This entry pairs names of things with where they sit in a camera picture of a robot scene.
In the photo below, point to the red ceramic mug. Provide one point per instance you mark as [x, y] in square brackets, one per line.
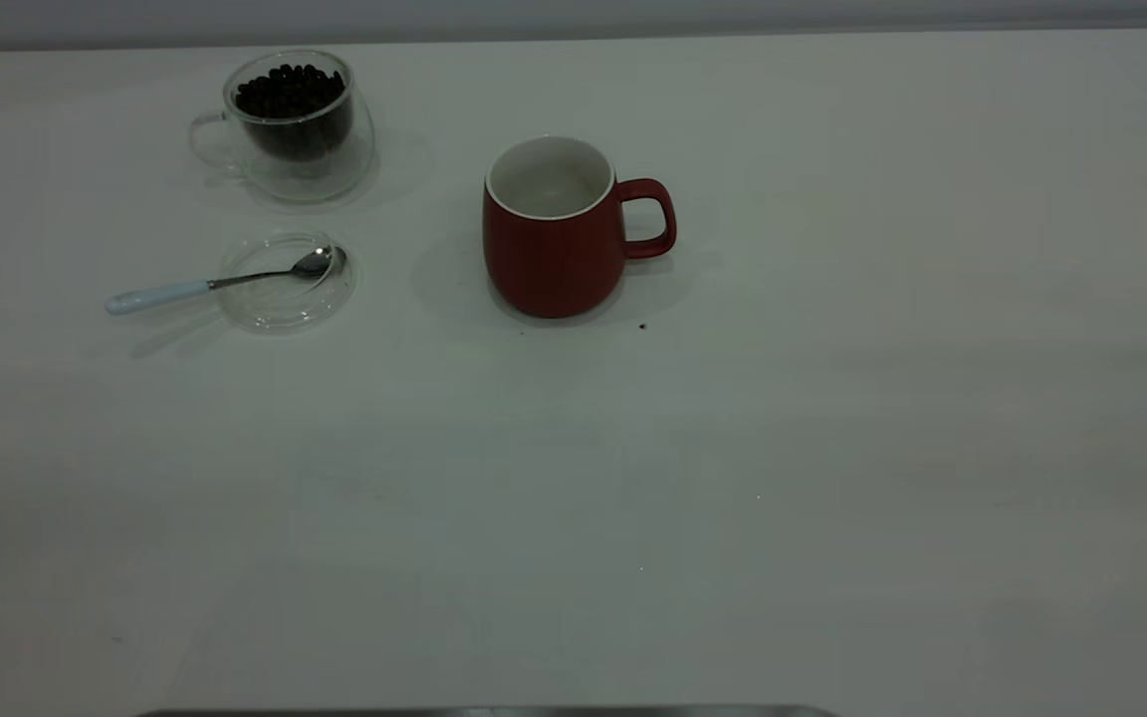
[554, 264]

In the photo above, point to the clear double-walled glass cup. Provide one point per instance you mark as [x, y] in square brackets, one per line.
[344, 169]

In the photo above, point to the coffee beans pile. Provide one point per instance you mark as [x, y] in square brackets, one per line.
[295, 110]

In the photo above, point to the clear round glass lid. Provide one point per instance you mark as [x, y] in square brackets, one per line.
[285, 304]

